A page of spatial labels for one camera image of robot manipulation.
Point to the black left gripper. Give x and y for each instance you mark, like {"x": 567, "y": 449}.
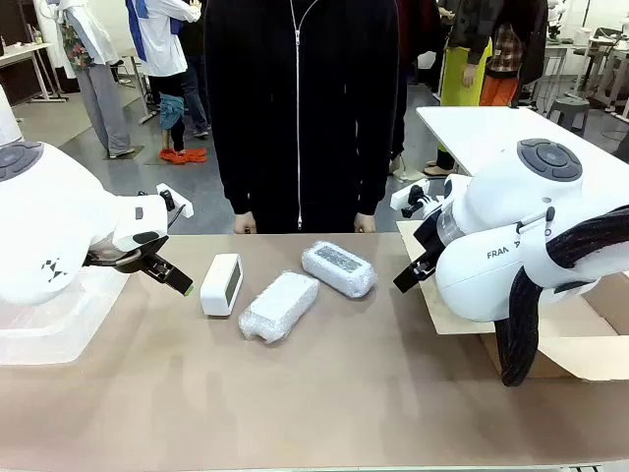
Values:
{"x": 132, "y": 263}

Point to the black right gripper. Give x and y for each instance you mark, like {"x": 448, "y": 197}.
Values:
{"x": 431, "y": 236}

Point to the unwrapped white digital clock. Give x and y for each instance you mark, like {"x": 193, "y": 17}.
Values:
{"x": 218, "y": 290}

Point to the bubble-wrapped clock showing display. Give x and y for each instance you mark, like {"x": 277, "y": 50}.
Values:
{"x": 339, "y": 268}

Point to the bubble-wrapped clock showing back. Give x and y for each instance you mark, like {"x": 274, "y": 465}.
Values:
{"x": 277, "y": 307}

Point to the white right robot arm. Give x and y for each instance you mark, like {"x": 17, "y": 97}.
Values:
{"x": 491, "y": 275}

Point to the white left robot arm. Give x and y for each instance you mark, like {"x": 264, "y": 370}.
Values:
{"x": 49, "y": 221}

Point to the person's left hand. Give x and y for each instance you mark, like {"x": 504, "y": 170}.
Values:
{"x": 365, "y": 223}

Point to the person's right hand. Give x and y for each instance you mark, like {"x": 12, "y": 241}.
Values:
{"x": 245, "y": 223}

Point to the brown cardboard box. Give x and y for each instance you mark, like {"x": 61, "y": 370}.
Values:
{"x": 452, "y": 314}

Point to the orange cloth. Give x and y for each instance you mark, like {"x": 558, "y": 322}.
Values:
{"x": 179, "y": 156}

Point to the translucent plastic bin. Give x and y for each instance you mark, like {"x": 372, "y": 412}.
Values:
{"x": 49, "y": 334}

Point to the person in black zip jacket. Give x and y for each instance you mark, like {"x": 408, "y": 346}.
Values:
{"x": 344, "y": 123}

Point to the person in grey trousers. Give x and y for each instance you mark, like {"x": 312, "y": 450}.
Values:
{"x": 103, "y": 108}

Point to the person in yellow apron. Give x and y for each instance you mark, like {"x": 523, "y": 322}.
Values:
{"x": 459, "y": 78}

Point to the person in orange trousers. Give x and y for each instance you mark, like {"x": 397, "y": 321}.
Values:
{"x": 498, "y": 91}

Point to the person in white blue shirt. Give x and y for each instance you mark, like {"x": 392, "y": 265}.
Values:
{"x": 162, "y": 44}

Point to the grey round stool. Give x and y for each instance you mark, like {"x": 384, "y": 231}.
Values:
{"x": 567, "y": 105}

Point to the white desk with metal legs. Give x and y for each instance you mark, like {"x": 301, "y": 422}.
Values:
{"x": 19, "y": 49}

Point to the white workbench with equipment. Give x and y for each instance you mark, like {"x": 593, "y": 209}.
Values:
{"x": 604, "y": 54}

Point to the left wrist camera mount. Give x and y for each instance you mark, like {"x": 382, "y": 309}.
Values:
{"x": 183, "y": 205}

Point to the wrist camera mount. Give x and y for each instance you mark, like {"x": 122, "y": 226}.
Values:
{"x": 183, "y": 205}
{"x": 417, "y": 196}

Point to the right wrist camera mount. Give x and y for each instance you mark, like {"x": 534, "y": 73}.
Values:
{"x": 417, "y": 196}

